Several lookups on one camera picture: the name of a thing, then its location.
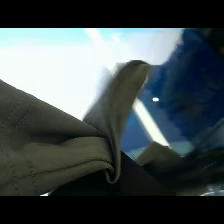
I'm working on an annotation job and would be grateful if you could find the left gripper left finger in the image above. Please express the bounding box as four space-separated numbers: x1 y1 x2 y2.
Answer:
49 167 118 197

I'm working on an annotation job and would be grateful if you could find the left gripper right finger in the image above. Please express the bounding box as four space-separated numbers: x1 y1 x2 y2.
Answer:
117 150 177 197

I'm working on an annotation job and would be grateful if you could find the olive green garment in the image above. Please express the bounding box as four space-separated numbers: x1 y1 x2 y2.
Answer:
0 59 224 197

